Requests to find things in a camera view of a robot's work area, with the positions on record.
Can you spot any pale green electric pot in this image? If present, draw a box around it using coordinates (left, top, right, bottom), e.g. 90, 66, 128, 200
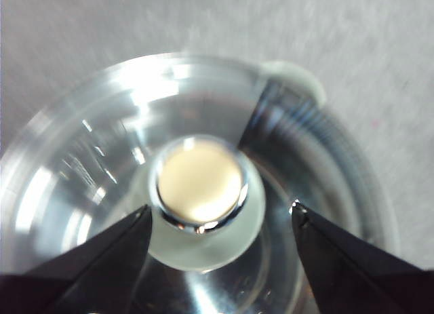
0, 54, 403, 314

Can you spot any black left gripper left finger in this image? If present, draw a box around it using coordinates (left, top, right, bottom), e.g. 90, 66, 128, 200
0, 204, 153, 314

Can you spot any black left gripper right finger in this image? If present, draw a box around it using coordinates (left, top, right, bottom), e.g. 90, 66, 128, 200
291, 198, 434, 314

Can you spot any glass lid with green knob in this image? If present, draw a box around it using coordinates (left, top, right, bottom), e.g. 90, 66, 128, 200
0, 52, 377, 314

